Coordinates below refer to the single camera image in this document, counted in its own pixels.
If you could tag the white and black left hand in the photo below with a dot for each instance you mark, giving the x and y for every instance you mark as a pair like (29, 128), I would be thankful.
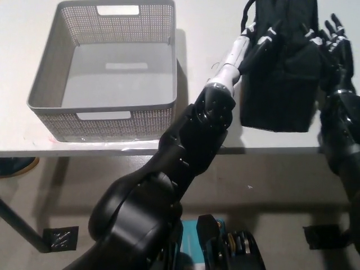
(239, 53)

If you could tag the black and teal robot body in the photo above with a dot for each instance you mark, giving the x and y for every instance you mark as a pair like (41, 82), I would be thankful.
(230, 247)

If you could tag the grey perforated plastic basket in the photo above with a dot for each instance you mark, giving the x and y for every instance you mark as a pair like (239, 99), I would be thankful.
(109, 123)

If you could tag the dark shoe with tan sole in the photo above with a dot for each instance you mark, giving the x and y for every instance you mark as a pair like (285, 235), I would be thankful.
(17, 167)

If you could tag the thin curved dark thread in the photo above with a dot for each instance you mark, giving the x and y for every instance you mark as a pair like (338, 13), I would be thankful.
(215, 65)

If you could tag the black metal table leg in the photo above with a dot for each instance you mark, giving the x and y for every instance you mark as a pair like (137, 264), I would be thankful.
(25, 225)

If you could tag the black and white right hand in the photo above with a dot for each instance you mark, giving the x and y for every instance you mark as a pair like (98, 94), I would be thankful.
(340, 64)

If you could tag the dark green lunch bag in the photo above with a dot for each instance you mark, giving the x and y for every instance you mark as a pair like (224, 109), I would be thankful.
(284, 92)

